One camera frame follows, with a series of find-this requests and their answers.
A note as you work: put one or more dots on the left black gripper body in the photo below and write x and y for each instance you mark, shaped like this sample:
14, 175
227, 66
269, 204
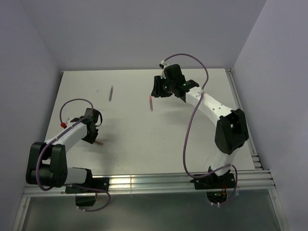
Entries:
91, 137

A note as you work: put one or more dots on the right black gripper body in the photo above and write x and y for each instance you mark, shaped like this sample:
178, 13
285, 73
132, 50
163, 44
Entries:
163, 88

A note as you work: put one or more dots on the pink pen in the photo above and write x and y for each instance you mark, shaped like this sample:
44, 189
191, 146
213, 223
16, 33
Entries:
99, 143

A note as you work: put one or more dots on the red pen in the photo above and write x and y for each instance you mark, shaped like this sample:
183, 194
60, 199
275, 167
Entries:
151, 103

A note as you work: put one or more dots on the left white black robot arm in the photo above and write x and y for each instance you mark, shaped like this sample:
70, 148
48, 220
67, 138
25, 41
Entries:
47, 163

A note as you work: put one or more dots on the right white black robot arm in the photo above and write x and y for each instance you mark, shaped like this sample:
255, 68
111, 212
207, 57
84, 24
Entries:
231, 126

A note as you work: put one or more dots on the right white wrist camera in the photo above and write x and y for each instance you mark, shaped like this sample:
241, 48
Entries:
163, 64

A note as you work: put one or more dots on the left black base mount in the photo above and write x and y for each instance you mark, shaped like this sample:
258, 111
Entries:
86, 194

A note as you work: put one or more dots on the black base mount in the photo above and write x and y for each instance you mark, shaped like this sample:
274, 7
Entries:
224, 186
86, 194

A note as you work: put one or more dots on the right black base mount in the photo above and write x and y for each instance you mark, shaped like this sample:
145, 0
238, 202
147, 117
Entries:
224, 186

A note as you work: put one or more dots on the aluminium front rail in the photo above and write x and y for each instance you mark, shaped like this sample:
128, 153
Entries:
180, 182

